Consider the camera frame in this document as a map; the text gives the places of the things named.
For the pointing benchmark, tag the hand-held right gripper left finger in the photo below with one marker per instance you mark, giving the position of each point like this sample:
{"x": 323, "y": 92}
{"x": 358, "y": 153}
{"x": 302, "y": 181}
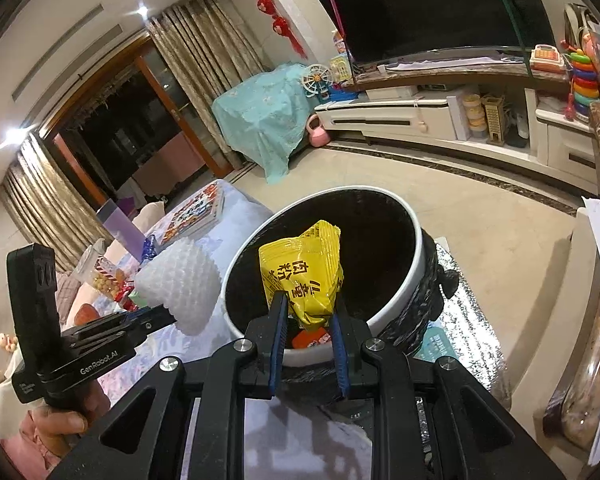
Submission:
{"x": 280, "y": 340}

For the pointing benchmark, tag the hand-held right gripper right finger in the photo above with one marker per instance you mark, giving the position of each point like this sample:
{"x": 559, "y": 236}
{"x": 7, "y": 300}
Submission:
{"x": 339, "y": 355}

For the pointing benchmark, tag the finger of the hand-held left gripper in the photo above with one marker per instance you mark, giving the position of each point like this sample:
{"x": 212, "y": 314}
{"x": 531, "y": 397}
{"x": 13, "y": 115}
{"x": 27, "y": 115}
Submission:
{"x": 155, "y": 324}
{"x": 139, "y": 313}

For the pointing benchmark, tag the white foam fruit net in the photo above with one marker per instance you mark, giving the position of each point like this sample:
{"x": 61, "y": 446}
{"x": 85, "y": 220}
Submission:
{"x": 180, "y": 280}

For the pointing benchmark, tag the yellow snack packet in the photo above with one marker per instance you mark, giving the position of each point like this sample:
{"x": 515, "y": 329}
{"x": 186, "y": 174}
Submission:
{"x": 300, "y": 270}

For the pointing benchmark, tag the white-rimmed bin with black bag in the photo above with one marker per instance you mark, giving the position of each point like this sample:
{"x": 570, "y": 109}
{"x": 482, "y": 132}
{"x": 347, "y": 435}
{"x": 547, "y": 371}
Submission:
{"x": 416, "y": 260}

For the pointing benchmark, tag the person's left forearm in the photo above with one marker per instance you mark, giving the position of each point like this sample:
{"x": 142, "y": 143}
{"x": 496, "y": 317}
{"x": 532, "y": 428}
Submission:
{"x": 20, "y": 455}

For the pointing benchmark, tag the person's left hand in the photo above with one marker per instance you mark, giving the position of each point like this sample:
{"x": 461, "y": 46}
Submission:
{"x": 55, "y": 420}

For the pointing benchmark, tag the orange packet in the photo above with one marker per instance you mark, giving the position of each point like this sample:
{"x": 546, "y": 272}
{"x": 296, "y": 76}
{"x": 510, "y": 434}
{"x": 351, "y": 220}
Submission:
{"x": 310, "y": 338}

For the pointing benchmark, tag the small plush toy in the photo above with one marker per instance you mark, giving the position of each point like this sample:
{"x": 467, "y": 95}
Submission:
{"x": 6, "y": 341}

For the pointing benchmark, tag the clear jar of sweets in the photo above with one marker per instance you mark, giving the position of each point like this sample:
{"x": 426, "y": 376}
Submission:
{"x": 102, "y": 272}

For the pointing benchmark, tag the blue foil wrapper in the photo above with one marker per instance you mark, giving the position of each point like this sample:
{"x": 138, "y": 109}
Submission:
{"x": 149, "y": 247}

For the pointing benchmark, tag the purple box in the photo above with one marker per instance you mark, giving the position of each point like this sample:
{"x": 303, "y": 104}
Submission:
{"x": 122, "y": 227}

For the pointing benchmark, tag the beige patterned curtain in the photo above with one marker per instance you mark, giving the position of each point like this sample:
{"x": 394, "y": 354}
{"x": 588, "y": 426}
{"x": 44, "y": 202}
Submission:
{"x": 200, "y": 75}
{"x": 45, "y": 200}

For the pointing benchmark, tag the colourful car picture book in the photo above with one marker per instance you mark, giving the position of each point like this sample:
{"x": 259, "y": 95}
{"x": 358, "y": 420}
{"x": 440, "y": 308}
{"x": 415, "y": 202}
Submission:
{"x": 192, "y": 215}

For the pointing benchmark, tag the ceiling spotlight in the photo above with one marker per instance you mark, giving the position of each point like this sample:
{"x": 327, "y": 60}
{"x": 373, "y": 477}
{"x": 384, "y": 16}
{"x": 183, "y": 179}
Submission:
{"x": 142, "y": 10}
{"x": 13, "y": 136}

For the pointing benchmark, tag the pink toy kettle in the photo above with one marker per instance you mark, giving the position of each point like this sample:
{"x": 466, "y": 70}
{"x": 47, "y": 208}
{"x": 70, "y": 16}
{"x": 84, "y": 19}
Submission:
{"x": 317, "y": 132}

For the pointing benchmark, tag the wooden glass sliding door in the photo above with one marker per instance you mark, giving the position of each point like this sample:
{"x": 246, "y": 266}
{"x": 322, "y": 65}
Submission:
{"x": 150, "y": 90}

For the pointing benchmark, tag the teal covered furniture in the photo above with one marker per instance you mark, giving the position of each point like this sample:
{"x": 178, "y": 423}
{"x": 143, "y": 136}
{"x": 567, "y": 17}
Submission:
{"x": 260, "y": 115}

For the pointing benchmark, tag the white television cabinet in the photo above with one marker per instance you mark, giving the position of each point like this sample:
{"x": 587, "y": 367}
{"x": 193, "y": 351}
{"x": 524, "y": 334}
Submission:
{"x": 390, "y": 115}

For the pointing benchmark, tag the blue toy base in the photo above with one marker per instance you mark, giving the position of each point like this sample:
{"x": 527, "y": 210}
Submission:
{"x": 341, "y": 95}

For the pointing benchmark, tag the ceiling air vent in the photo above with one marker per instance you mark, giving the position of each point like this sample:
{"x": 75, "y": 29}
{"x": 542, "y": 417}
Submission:
{"x": 55, "y": 52}

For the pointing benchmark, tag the toy ferris wheel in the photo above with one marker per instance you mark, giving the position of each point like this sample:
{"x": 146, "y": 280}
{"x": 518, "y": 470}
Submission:
{"x": 316, "y": 80}

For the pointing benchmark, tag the white box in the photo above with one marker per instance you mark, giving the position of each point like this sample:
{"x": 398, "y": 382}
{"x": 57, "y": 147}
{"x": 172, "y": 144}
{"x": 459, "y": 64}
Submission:
{"x": 455, "y": 115}

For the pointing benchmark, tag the stack of round tubs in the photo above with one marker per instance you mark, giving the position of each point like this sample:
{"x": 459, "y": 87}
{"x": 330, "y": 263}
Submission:
{"x": 472, "y": 115}

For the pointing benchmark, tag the colourful toy panel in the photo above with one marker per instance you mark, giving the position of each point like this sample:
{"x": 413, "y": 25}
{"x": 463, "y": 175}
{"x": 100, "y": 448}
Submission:
{"x": 340, "y": 67}

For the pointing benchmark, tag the yellow perforated stand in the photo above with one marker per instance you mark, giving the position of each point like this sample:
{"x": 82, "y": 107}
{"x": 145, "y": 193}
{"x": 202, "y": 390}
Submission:
{"x": 492, "y": 120}

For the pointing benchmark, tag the black shoe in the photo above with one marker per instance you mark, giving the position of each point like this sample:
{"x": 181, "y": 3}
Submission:
{"x": 519, "y": 132}

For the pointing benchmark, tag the red hanging decoration with tassel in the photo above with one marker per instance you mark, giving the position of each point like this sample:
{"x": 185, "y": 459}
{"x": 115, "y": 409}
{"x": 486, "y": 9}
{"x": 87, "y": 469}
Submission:
{"x": 281, "y": 26}

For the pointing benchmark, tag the toy cash register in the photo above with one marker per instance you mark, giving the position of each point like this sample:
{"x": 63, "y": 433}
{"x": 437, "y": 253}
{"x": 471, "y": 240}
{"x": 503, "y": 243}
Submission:
{"x": 547, "y": 60}

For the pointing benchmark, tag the black television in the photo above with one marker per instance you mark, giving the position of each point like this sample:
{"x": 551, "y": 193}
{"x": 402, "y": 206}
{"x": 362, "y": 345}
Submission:
{"x": 430, "y": 5}

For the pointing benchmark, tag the pink pig toy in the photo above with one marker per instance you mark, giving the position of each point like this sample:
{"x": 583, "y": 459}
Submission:
{"x": 591, "y": 45}

